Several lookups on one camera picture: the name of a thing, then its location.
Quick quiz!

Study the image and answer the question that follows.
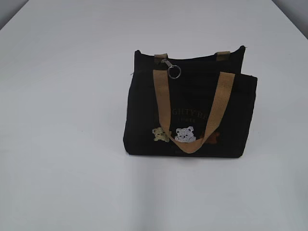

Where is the black canvas tote bag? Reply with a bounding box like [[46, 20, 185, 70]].
[[123, 46, 257, 158]]

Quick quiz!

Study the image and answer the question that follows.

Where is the silver key ring clasp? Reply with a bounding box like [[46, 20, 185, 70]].
[[161, 59, 181, 79]]

